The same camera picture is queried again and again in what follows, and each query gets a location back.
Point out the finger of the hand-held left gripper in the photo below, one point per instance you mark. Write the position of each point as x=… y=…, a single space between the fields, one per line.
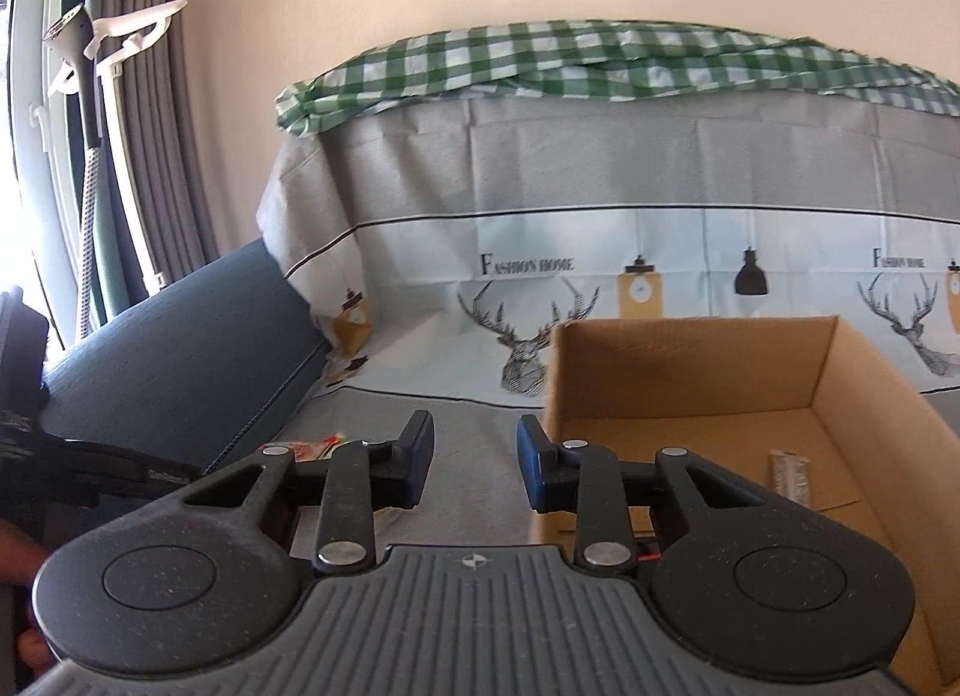
x=135 y=475

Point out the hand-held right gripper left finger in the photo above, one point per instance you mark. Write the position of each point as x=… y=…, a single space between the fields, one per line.
x=424 y=457

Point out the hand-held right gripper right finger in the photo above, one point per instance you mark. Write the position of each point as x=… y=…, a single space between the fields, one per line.
x=531 y=471

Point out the red snack packet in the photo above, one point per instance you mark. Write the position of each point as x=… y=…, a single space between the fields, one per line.
x=315 y=448

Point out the brown cardboard box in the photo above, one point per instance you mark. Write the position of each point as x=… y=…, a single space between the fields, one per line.
x=675 y=373

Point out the silver snack packet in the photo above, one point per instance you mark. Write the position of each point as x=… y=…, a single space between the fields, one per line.
x=791 y=477

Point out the person's left hand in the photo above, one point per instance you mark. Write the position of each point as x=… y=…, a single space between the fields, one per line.
x=22 y=553

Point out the blue sofa armrest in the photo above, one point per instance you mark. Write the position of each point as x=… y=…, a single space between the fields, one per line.
x=195 y=343

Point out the window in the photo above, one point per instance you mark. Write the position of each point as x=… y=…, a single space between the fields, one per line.
x=37 y=141

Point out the grey curtain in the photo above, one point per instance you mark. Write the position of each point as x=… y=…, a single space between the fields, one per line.
x=157 y=141

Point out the grey deer print cloth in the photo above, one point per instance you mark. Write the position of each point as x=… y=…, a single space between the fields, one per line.
x=600 y=163

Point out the green checked cloth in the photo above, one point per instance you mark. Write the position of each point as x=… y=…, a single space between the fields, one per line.
x=570 y=58

